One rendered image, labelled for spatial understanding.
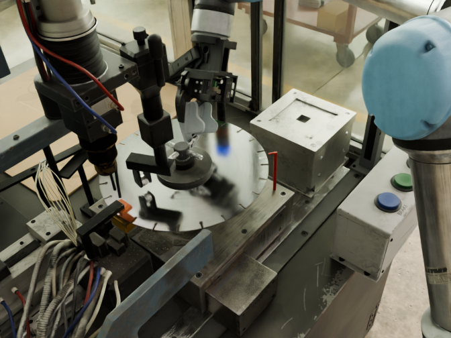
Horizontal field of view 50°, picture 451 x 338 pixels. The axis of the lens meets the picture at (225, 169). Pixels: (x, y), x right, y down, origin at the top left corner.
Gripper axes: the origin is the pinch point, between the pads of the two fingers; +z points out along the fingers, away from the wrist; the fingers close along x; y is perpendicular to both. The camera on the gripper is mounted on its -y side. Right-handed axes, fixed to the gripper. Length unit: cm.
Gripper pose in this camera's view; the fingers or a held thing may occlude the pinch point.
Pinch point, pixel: (188, 140)
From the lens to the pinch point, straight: 96.2
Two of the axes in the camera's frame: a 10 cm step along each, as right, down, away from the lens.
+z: -1.5, 9.7, 2.0
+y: 7.5, 2.4, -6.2
